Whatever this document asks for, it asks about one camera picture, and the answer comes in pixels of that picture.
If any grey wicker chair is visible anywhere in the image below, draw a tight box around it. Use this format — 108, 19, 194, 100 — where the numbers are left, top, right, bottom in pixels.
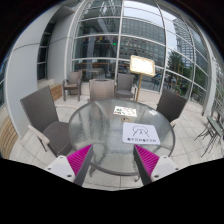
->
62, 70, 82, 100
116, 73, 136, 99
156, 89, 187, 127
89, 79, 115, 101
20, 87, 72, 157

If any white square mouse pad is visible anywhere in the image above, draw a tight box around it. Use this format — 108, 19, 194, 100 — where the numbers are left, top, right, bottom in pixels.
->
122, 122, 160, 145

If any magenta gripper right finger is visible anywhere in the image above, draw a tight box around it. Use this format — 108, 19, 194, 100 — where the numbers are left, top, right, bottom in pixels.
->
133, 145, 179, 185

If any colourful printed card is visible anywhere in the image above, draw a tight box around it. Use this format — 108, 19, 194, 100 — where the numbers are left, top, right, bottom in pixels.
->
114, 106, 137, 117

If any menu board on stand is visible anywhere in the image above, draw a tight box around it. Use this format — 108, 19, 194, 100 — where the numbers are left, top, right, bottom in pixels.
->
129, 54, 157, 103

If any green metal folding table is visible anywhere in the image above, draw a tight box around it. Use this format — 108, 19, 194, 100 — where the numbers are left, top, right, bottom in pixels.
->
196, 115, 224, 156

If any round glass table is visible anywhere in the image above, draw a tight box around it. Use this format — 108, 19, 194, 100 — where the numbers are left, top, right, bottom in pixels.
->
69, 99, 175, 176

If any grey wicker chair far middle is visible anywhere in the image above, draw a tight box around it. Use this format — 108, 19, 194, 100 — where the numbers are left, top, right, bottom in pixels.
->
89, 79, 115, 101

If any grey wicker chair far left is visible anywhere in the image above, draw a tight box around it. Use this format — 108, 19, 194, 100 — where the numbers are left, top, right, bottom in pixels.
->
62, 70, 82, 100

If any grey wicker chair far right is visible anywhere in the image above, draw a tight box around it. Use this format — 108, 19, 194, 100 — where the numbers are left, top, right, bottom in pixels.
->
116, 73, 136, 99

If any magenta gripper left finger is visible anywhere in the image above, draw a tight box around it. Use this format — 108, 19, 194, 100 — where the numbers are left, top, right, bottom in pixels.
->
45, 145, 93, 186

